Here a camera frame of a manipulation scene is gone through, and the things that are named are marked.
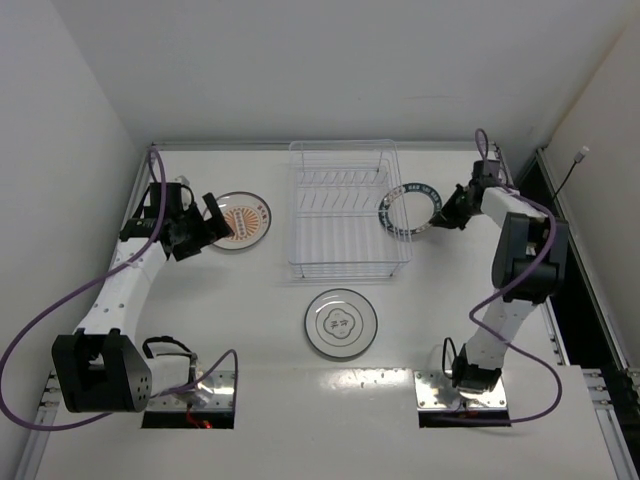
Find black wall cable white plug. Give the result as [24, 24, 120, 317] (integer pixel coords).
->
[551, 146, 590, 202]

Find green rimmed plate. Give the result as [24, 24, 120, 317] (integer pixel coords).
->
[378, 182, 443, 239]

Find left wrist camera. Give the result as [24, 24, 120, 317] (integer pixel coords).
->
[174, 175, 192, 192]

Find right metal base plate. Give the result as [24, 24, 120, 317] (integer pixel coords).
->
[414, 370, 508, 414]

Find white plate dark rim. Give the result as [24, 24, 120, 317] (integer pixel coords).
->
[303, 288, 379, 362]

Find purple cable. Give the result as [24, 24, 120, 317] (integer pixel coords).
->
[0, 147, 240, 432]
[439, 128, 564, 426]

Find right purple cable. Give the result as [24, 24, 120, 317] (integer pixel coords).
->
[439, 128, 564, 426]

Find orange sunburst plate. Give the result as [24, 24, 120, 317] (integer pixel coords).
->
[212, 191, 272, 253]

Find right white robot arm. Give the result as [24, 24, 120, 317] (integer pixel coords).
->
[429, 173, 569, 393]

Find metal base plate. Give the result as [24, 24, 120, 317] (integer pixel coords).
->
[414, 370, 508, 414]
[145, 370, 236, 413]

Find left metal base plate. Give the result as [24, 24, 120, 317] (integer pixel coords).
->
[145, 370, 236, 413]

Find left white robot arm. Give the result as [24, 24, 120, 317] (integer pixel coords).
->
[52, 182, 233, 413]

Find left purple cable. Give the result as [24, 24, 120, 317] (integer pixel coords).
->
[0, 147, 240, 432]

